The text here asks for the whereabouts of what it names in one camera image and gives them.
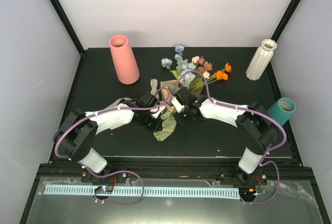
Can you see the white slotted cable duct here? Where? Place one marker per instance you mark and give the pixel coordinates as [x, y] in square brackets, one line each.
[126, 191]

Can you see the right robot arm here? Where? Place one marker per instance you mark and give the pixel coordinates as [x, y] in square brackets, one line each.
[257, 128]

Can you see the white ribbed vase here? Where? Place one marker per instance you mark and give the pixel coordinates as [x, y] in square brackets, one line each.
[261, 58]

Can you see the teal cylindrical vase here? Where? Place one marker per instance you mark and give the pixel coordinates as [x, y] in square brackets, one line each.
[282, 110]

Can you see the green and orange wrapping paper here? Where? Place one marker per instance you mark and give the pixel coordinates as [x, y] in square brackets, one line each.
[169, 122]

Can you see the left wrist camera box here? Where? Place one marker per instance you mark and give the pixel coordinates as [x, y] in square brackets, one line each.
[158, 112]

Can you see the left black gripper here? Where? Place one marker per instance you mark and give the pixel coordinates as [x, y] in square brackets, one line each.
[154, 128]

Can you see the blue artificial flower bunch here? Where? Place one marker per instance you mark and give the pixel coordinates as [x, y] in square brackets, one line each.
[184, 68]

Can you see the cream printed ribbon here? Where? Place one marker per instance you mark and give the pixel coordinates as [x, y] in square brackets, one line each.
[154, 91]

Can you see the left black frame post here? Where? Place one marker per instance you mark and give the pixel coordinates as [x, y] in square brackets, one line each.
[67, 25]

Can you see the pink ceramic vase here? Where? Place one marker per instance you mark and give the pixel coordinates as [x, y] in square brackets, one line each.
[124, 60]

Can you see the right black frame post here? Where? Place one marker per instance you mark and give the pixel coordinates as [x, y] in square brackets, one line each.
[292, 6]

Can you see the black frame post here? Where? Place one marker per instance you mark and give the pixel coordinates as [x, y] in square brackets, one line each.
[292, 6]
[67, 25]

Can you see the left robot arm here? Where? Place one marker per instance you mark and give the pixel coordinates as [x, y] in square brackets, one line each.
[75, 137]

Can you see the pink artificial flower bunch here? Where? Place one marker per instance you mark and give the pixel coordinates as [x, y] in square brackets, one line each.
[202, 65]

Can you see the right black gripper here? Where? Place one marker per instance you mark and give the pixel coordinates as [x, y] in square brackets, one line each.
[181, 121]

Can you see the orange artificial flower bunch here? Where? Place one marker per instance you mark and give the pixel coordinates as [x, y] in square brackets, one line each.
[222, 74]

